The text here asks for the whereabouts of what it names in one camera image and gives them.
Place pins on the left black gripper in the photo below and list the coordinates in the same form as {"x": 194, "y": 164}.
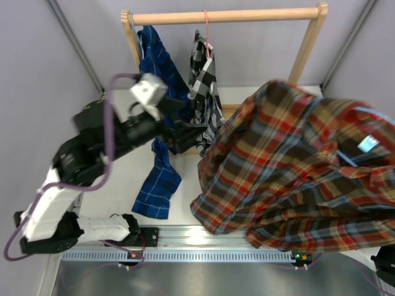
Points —
{"x": 185, "y": 134}

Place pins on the red brown plaid shirt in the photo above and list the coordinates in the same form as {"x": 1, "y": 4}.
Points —
{"x": 262, "y": 176}

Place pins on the light blue hanger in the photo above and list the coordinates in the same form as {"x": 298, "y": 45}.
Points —
{"x": 350, "y": 132}
{"x": 138, "y": 37}

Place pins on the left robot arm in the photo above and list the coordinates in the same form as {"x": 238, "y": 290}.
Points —
{"x": 83, "y": 163}

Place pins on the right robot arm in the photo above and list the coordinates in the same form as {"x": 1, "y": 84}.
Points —
{"x": 384, "y": 262}

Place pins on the black white checked shirt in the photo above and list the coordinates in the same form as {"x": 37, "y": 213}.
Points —
{"x": 204, "y": 92}

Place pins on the blue plaid shirt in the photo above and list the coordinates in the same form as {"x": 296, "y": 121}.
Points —
{"x": 153, "y": 200}

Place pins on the wooden clothes rack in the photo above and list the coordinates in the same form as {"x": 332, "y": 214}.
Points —
{"x": 316, "y": 16}

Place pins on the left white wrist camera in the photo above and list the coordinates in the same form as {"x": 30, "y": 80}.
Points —
{"x": 148, "y": 91}

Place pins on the pink wire hanger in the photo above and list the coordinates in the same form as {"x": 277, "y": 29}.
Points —
{"x": 206, "y": 19}

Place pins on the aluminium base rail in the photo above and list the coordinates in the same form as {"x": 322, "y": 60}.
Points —
{"x": 188, "y": 238}

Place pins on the white slotted cable duct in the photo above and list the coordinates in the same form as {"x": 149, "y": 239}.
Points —
{"x": 200, "y": 256}

